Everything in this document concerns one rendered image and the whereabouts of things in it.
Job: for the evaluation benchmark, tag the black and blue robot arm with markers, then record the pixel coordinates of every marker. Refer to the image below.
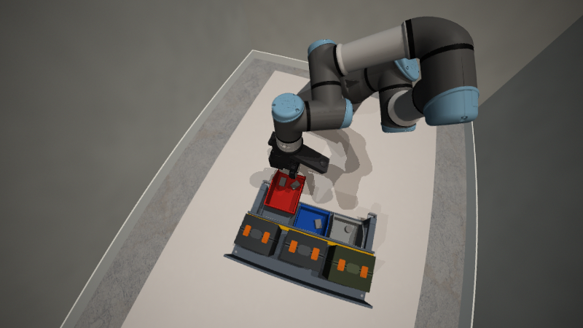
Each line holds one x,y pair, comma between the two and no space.
446,93

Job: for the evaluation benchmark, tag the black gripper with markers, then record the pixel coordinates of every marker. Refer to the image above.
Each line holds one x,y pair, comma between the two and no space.
281,161

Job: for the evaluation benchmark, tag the red bin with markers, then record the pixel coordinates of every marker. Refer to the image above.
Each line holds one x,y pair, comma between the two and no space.
281,198

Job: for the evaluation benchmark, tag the yellow flat bar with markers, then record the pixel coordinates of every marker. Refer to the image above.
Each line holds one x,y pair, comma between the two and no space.
329,242

